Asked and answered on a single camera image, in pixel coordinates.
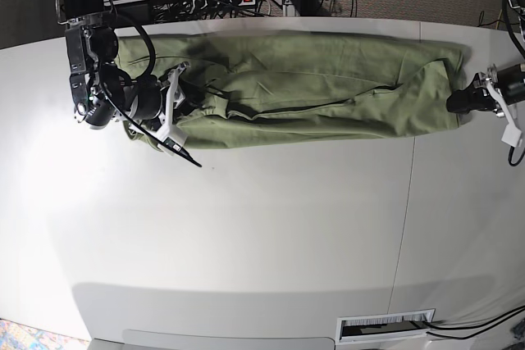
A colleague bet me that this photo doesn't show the white cable grommet tray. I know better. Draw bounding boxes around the white cable grommet tray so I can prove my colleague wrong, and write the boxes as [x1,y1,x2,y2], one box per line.
[335,309,436,345]

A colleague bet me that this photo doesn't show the black camera cable image left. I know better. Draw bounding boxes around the black camera cable image left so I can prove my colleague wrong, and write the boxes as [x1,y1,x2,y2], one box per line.
[84,11,201,167]

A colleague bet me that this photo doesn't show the black camera cable image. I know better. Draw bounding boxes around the black camera cable image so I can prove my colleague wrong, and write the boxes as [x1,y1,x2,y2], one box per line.
[507,146,519,167]
[84,11,201,167]

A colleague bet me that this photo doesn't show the black camera cable image right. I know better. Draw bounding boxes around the black camera cable image right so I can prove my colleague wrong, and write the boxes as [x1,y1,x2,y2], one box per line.
[507,146,519,167]

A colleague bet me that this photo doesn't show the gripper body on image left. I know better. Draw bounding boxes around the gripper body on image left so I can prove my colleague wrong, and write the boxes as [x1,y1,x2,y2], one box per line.
[123,61,189,155]

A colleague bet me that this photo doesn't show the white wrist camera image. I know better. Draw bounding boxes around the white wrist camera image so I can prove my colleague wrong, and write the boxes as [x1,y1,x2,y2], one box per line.
[152,125,188,156]
[501,123,523,148]

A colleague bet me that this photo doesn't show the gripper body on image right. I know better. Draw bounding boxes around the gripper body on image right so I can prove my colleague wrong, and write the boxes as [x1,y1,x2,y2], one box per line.
[477,63,523,146]

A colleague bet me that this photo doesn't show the black cables at table edge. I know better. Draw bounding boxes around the black cables at table edge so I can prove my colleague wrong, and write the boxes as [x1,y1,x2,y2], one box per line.
[426,307,525,341]

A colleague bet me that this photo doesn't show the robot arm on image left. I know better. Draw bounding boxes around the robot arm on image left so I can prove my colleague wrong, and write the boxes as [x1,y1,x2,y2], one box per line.
[56,0,227,160]

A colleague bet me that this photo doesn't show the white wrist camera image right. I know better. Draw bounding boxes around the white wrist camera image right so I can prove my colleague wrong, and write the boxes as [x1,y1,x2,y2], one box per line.
[501,123,523,148]

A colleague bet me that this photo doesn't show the yellow cable on floor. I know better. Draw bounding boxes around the yellow cable on floor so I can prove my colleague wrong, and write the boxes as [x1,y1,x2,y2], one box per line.
[477,0,509,30]

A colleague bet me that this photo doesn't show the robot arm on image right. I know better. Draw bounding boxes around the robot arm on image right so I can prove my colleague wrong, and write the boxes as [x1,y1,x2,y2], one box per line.
[446,0,524,148]

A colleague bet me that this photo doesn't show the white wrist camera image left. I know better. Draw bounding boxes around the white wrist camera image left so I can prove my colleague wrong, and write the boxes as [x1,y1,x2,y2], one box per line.
[152,125,188,156]

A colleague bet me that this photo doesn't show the green T-shirt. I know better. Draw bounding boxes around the green T-shirt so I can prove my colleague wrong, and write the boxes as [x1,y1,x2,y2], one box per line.
[111,32,473,154]

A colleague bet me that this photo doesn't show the black power strip red switch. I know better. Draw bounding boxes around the black power strip red switch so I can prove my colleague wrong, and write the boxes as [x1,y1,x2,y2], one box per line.
[193,0,258,9]

